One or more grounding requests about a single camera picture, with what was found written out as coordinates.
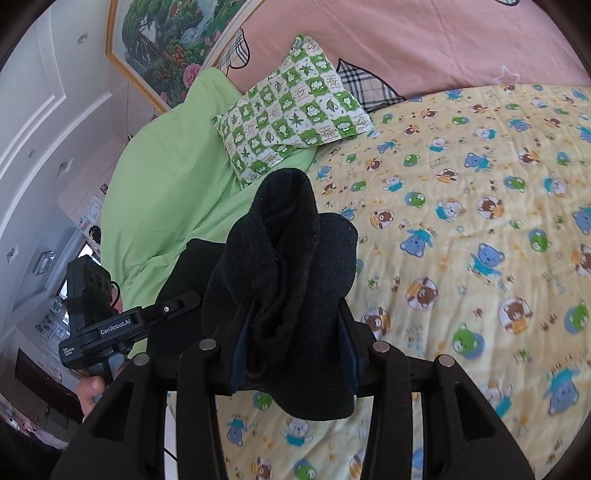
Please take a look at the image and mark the black fleece pants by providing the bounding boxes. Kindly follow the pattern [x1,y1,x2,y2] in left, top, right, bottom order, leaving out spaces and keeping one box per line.
[147,168,358,421]

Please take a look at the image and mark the person's left hand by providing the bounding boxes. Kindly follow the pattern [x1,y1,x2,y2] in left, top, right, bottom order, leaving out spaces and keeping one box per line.
[76,376,109,419]

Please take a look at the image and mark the light green duvet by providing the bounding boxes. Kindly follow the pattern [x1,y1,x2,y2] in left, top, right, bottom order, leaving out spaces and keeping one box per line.
[98,67,320,361]

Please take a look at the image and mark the yellow bear print bedsheet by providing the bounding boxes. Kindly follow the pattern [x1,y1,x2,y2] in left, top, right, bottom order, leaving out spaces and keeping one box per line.
[165,83,591,480]

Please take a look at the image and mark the gold framed landscape painting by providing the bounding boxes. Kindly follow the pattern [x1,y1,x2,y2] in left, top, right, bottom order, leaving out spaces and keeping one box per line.
[105,1,262,113]

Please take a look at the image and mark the green white checkered pillow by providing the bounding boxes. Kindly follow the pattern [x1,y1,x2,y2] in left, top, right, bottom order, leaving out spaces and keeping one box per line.
[212,34,374,188]

